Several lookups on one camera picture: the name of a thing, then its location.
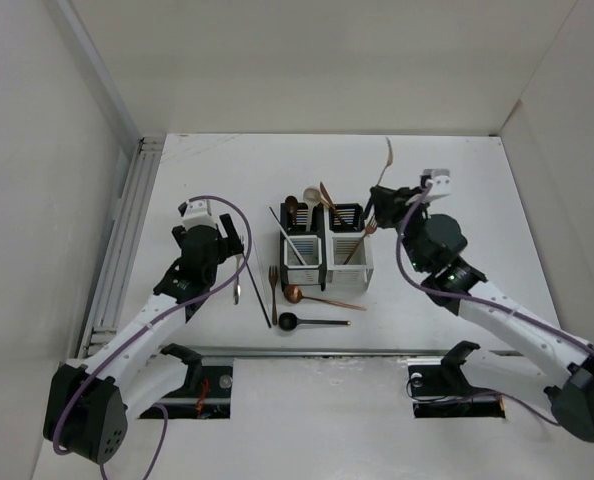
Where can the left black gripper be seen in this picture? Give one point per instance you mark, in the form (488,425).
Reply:
(227,245)

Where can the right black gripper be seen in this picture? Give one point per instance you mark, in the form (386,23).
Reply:
(389,204)

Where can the silver metal fork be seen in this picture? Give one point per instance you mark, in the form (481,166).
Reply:
(237,290)

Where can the beige plastic spoon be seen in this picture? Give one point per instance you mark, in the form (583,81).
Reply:
(312,198)

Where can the black round spoon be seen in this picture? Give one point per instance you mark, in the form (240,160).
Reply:
(289,322)

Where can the copper fork with tines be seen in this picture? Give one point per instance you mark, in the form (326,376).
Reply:
(370,229)

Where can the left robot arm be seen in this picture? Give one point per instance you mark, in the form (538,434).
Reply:
(91,404)

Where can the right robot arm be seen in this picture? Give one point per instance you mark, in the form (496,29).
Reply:
(556,369)

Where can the black chopstick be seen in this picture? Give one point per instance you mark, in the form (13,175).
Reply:
(259,297)

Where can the white utensil container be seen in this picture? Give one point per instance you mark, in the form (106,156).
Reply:
(357,274)

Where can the black utensil container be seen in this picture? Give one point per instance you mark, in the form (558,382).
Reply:
(311,245)

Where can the copper round spoon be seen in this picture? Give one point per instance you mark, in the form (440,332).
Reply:
(294,295)

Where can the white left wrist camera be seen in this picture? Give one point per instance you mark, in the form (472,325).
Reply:
(196,213)

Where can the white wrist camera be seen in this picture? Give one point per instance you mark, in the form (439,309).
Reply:
(437,183)
(196,213)

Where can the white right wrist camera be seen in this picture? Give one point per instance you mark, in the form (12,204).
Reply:
(437,183)

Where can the aluminium frame rail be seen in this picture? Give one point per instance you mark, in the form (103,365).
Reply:
(136,169)

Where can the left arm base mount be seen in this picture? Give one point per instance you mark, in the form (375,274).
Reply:
(205,393)

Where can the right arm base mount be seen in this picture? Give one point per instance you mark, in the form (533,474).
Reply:
(439,389)

